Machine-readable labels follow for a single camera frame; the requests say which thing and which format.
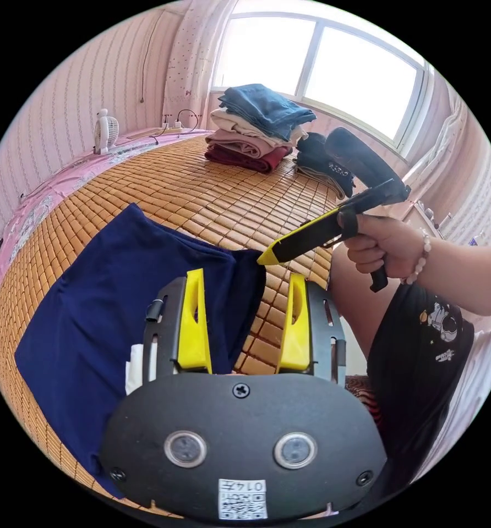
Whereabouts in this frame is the pile of clothes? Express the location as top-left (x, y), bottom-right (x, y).
top-left (204, 83), bottom-right (357, 200)

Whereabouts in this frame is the pink dotted curtain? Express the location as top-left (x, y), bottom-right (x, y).
top-left (162, 0), bottom-right (240, 127)

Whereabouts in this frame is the small white fan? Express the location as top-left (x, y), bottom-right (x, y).
top-left (92, 108), bottom-right (119, 156)

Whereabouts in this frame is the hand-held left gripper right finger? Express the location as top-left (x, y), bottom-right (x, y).
top-left (276, 273), bottom-right (314, 375)

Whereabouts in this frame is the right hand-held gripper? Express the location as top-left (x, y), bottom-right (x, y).
top-left (257, 178), bottom-right (412, 294)

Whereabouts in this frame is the person's right forearm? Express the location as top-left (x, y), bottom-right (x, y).
top-left (401, 228), bottom-right (491, 318)

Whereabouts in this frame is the person's body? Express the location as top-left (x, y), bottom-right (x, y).
top-left (328, 197), bottom-right (491, 496)

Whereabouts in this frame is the blue short sleeve shirt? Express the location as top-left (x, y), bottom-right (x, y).
top-left (14, 202), bottom-right (268, 501)

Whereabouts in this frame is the window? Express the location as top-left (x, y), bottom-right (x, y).
top-left (210, 11), bottom-right (432, 156)

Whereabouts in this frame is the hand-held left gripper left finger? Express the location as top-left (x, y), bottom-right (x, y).
top-left (176, 268), bottom-right (213, 375)

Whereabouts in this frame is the person's right hand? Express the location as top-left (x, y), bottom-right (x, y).
top-left (339, 212), bottom-right (431, 286)

